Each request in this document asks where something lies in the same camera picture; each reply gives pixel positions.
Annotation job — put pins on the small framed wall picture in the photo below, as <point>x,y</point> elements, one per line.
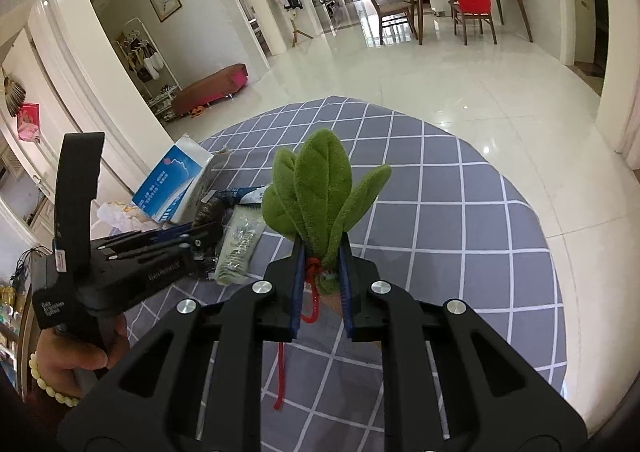
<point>165,1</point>

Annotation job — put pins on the pink upholstered bench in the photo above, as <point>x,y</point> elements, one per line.
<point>210,90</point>

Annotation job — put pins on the silver clear wrapper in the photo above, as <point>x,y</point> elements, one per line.
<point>240,247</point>

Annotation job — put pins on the feather fan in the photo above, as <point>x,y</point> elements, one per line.
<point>15,95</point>

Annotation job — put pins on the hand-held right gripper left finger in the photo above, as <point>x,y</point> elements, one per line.
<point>297,292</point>

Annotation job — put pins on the wooden chair with shirt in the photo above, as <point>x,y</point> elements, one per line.
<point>475,22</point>

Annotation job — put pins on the blue wrapper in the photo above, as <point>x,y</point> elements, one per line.
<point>245,194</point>

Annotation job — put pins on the wooden dining chair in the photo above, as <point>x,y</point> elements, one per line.
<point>390,7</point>

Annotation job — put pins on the blue white tissue packet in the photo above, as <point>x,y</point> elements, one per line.
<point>170,182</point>

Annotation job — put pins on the green plush leaf toy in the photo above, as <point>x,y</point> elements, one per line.
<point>315,182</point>

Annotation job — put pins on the grey checked tablecloth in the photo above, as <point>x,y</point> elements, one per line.
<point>450,232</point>

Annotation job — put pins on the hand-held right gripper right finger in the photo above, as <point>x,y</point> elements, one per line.
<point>345,292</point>

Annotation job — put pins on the dark snack wrapper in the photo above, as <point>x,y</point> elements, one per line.
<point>207,212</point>

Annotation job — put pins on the orange slippers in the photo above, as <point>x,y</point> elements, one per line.
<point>197,111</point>

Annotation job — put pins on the person's left hand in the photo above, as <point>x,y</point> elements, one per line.
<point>65,357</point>

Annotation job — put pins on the red wall decoration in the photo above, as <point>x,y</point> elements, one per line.
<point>29,122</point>

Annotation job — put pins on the white plastic bag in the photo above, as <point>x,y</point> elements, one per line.
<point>117,217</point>

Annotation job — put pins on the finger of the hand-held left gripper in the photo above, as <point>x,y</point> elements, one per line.
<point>150,238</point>
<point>205,242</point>

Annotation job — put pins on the white clothes rack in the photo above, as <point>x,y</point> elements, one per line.
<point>145,62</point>

